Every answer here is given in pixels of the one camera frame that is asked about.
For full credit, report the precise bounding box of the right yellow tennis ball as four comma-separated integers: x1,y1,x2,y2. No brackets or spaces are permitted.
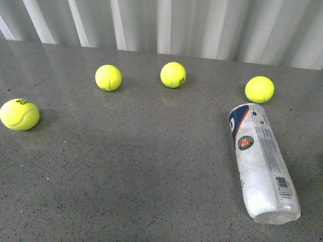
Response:
245,76,275,104

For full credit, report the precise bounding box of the clear plastic tennis ball can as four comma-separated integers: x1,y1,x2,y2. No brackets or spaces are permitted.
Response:
228,103,301,225

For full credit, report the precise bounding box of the yellow tennis ball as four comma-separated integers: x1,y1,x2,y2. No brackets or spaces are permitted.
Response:
245,76,275,104
95,65,122,92
160,62,186,88
1,98,40,131

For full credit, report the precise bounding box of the far left yellow tennis ball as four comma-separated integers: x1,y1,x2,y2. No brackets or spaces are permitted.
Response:
1,98,40,131

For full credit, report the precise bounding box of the middle yellow tennis ball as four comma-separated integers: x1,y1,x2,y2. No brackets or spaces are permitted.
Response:
160,62,186,88

